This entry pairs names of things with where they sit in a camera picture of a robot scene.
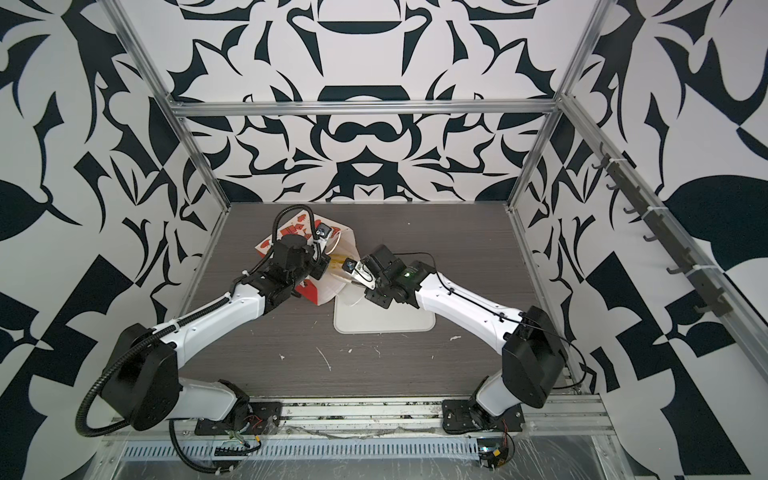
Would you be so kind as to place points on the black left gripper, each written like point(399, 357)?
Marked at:
point(321, 263)

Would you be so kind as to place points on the aluminium frame rail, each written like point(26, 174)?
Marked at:
point(338, 417)

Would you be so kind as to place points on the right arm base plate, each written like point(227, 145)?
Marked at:
point(463, 416)

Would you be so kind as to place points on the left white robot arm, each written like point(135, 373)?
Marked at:
point(142, 387)

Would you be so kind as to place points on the small electronics board with wires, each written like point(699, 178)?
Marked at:
point(494, 453)

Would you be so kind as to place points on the white plastic tray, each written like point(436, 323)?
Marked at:
point(354, 314)

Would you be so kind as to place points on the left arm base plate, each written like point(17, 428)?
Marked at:
point(254, 418)

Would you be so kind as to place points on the white red paper bag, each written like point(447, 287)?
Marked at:
point(336, 240)

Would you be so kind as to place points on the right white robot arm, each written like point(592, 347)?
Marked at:
point(533, 354)

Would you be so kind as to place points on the wall hook rack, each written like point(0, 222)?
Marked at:
point(666, 230)

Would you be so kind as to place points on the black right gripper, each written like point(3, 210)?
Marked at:
point(374, 295)

